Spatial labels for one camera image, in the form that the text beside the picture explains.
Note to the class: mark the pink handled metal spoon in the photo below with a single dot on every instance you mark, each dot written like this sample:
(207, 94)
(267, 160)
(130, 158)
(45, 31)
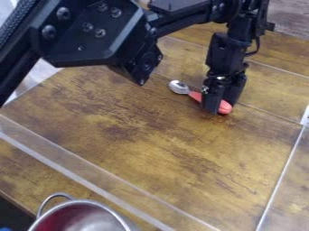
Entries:
(183, 89)

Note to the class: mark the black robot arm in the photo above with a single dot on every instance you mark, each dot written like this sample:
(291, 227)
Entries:
(77, 33)

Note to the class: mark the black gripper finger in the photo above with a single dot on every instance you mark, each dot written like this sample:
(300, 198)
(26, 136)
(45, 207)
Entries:
(213, 90)
(235, 90)

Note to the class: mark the stainless steel pot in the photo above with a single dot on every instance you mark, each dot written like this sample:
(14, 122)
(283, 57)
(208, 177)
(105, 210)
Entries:
(63, 213)

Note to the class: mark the black strip on table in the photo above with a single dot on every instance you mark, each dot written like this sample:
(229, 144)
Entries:
(271, 26)

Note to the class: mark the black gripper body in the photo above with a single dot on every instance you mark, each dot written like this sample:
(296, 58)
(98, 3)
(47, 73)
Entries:
(225, 60)

